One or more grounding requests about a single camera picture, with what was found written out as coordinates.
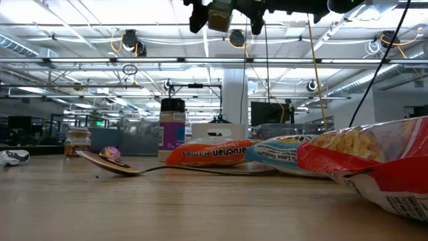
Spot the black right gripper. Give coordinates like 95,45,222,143
183,0,335,36

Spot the green-lid spice jar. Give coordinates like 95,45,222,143
207,0,234,33

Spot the orange ramen packet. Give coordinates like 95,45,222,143
165,137,259,169

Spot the iridescent spoon purple bowl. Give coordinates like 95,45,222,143
99,146,122,162

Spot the iridescent spoon pink bowl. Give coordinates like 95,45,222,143
75,150,281,178

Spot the small beige-lid spice jar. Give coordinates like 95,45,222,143
64,127,92,157

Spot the silver spoon teal handle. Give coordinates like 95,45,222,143
0,149,31,169

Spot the long ceiling light bar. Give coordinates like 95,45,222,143
0,57,428,65

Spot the white plastic bin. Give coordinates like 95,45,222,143
191,123,249,141

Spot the black computer monitor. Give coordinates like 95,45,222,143
250,101,295,128

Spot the black-lid spice bottle purple label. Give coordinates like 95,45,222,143
158,98,187,164

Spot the clear plastic bin right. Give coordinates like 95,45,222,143
251,123,327,141

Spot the blue-edged ramen packet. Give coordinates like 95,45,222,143
244,135,332,180

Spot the dark background monitor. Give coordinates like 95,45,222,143
7,116,33,132

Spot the dark background table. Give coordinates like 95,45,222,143
0,144,66,157

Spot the red ramen packet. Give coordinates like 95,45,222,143
296,116,428,224

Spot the thin black hanging cable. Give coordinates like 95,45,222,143
239,16,249,125
263,21,271,104

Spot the black overhead camera stand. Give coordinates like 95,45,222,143
168,82,231,125

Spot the black hanging cable ring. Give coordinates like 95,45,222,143
122,64,138,77

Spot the yellow cable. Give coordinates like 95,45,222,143
306,13,329,132

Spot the silver ceiling duct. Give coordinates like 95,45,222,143
0,33,60,58
326,43,428,98

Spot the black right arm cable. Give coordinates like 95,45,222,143
348,0,412,129

